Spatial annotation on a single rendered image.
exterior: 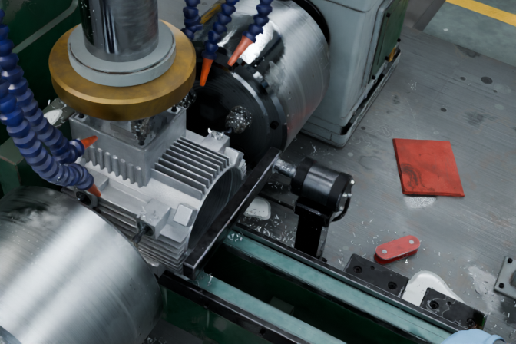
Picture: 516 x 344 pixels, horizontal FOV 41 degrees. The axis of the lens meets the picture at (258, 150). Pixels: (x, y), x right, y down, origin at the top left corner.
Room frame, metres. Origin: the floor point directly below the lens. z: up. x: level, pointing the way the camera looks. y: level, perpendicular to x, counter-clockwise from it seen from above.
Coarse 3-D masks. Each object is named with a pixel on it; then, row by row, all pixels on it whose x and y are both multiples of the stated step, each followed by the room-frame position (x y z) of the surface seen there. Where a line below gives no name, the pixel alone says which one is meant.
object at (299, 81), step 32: (224, 0) 0.97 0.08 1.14; (256, 0) 0.95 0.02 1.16; (288, 0) 0.98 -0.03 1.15; (224, 32) 0.85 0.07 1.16; (288, 32) 0.89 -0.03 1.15; (320, 32) 0.95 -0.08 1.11; (224, 64) 0.81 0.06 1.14; (256, 64) 0.80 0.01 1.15; (288, 64) 0.84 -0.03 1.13; (320, 64) 0.89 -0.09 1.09; (192, 96) 0.81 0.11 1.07; (224, 96) 0.80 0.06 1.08; (256, 96) 0.78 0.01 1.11; (288, 96) 0.79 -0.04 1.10; (320, 96) 0.88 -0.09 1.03; (192, 128) 0.82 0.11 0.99; (224, 128) 0.80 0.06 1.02; (256, 128) 0.78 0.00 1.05; (288, 128) 0.77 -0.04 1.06; (256, 160) 0.78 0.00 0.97
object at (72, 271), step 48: (48, 192) 0.51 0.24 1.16; (0, 240) 0.44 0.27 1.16; (48, 240) 0.45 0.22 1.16; (96, 240) 0.46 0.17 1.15; (0, 288) 0.38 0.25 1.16; (48, 288) 0.39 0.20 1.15; (96, 288) 0.41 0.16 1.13; (144, 288) 0.44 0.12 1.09; (0, 336) 0.34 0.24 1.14; (48, 336) 0.35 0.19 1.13; (96, 336) 0.37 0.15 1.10; (144, 336) 0.42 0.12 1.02
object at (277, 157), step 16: (272, 160) 0.73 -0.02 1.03; (256, 176) 0.69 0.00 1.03; (240, 192) 0.66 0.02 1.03; (256, 192) 0.68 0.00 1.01; (224, 208) 0.63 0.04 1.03; (240, 208) 0.63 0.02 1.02; (224, 224) 0.60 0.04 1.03; (208, 240) 0.57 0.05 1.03; (192, 256) 0.54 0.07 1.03; (208, 256) 0.55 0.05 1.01; (192, 272) 0.52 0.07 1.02
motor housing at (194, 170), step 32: (160, 160) 0.64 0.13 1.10; (192, 160) 0.64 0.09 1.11; (224, 160) 0.65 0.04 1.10; (64, 192) 0.62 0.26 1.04; (128, 192) 0.61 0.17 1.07; (160, 192) 0.60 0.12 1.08; (192, 192) 0.59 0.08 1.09; (224, 192) 0.69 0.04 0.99; (128, 224) 0.57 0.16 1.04; (160, 256) 0.55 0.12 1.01
